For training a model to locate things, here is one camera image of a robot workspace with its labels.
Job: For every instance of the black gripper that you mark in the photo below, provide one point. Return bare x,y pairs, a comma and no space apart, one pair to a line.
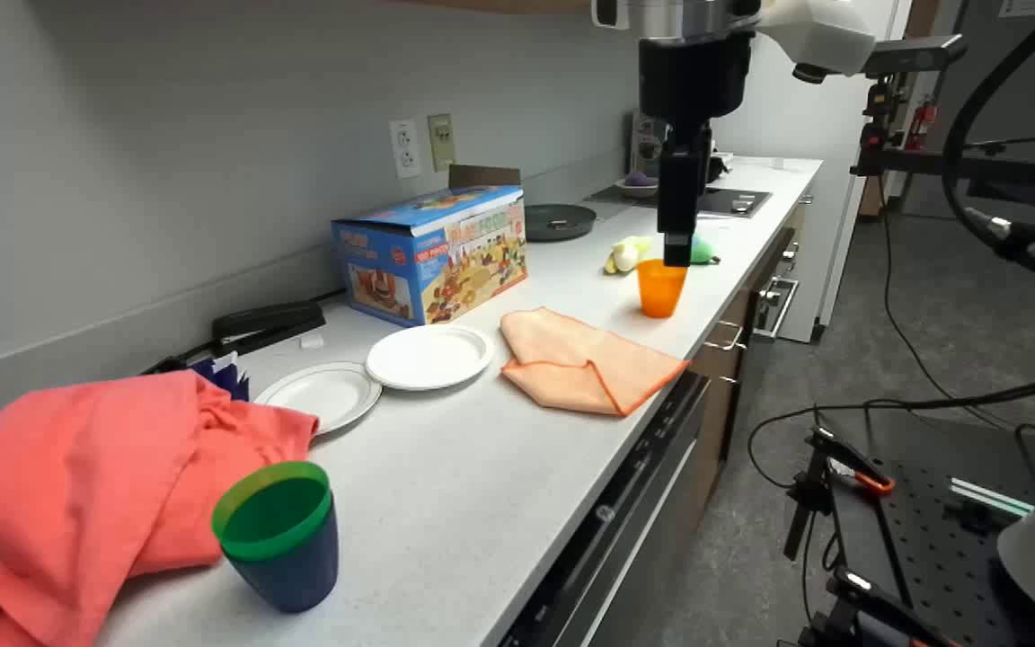
694,75

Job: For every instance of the orange microfiber towel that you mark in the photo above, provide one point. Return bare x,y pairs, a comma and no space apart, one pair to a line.
590,364

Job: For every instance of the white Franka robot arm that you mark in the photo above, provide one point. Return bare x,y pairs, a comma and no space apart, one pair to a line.
816,30

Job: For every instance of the black flat cooktop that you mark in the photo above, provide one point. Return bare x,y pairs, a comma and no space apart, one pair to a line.
734,201

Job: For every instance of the small green toy food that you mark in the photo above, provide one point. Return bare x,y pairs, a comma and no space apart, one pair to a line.
705,254

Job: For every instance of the yellow green toy food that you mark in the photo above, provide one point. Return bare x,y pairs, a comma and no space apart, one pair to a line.
631,257

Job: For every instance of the translucent orange plastic cup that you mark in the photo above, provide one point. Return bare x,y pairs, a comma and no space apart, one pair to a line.
663,292

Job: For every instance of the black round disc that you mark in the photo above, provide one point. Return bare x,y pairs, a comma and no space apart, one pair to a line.
558,220

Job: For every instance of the brown flat board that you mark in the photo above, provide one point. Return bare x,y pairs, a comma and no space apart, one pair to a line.
483,178

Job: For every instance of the wooden base cabinet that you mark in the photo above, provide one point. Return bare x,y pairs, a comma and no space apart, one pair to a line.
720,418

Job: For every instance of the blue toy food set box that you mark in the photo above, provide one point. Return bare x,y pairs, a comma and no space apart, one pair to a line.
431,257

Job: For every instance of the black clamp with orange grip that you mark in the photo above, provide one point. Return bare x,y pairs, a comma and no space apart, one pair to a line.
860,469

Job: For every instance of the dark dishwasher front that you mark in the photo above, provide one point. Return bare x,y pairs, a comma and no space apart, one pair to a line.
627,526

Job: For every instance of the pale green rod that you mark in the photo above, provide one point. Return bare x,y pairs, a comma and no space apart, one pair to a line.
988,496

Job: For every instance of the black perforated breadboard table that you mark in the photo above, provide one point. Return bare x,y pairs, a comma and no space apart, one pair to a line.
926,563

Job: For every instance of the black stapler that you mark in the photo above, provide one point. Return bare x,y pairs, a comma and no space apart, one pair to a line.
267,324

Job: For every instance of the small dark blue item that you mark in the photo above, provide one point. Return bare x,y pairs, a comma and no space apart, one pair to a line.
224,373

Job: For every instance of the blue cup with green rim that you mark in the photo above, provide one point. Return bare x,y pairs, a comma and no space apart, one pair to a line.
285,552

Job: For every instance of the salmon red cloth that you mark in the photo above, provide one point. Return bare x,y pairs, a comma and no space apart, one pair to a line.
86,503

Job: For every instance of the beige wall switch plate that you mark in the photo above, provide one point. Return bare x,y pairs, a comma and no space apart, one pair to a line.
439,142

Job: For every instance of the black stereo camera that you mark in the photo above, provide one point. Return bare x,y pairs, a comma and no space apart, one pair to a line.
914,54

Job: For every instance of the white wall power outlet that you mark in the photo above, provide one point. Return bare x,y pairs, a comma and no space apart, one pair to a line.
409,149

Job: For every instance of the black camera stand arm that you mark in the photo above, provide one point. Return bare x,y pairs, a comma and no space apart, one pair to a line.
986,161

